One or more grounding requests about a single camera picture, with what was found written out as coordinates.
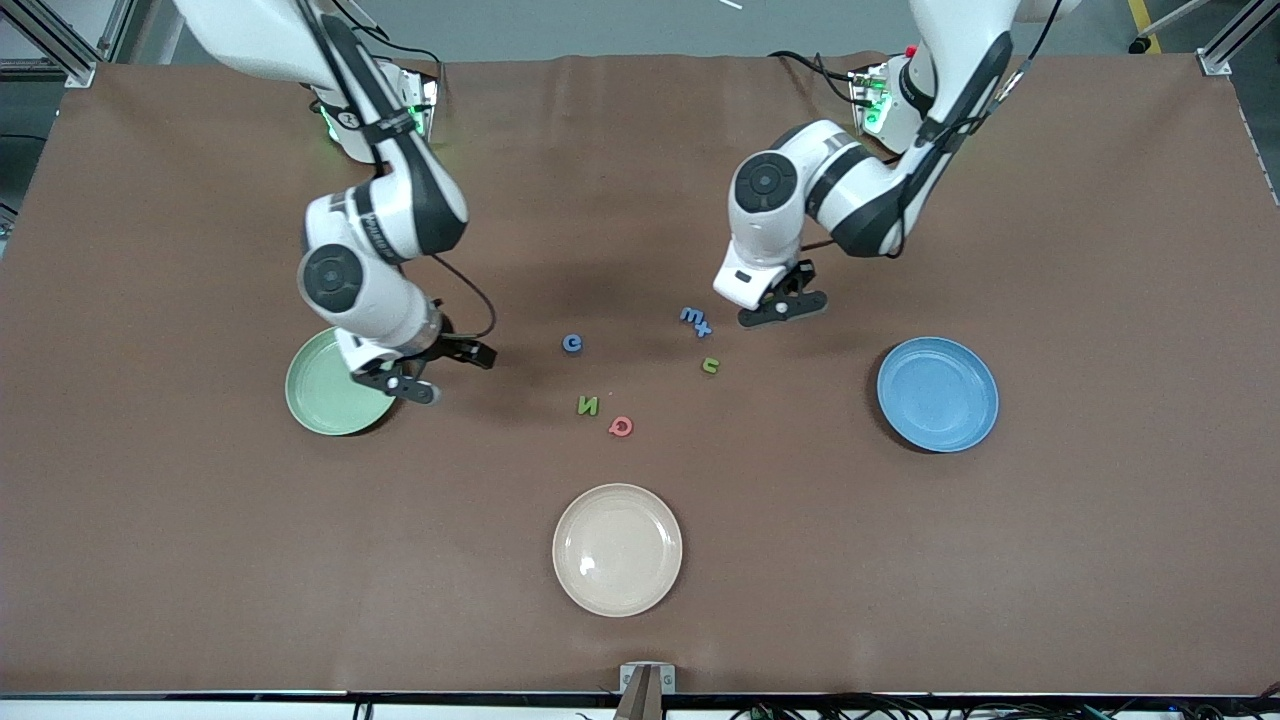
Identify right arm base connector plate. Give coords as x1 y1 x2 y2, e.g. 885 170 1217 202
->
395 68 442 143

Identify left arm base connector plate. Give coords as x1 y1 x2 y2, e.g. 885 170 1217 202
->
850 65 891 136

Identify green plate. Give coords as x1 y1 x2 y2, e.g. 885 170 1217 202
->
285 323 404 437

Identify blue plate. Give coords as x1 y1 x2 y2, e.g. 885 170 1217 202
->
877 337 1000 454

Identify beige plate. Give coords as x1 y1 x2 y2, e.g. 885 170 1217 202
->
552 483 684 618

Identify brown table mat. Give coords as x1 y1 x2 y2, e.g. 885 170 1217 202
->
0 52 1280 696

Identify grey rod with black foot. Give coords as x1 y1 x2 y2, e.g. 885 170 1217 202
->
1117 0 1201 50

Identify black left arm base cable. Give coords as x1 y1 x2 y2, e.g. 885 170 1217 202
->
768 50 861 106

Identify black arm base cable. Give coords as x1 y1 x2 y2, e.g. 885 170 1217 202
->
345 30 446 96
768 50 861 106

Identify black right arm base cable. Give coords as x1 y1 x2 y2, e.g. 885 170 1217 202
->
345 30 446 96

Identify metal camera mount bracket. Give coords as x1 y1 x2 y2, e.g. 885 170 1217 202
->
619 663 677 720

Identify aluminium frame post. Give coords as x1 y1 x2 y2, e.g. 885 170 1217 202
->
0 0 133 89
1198 0 1280 77

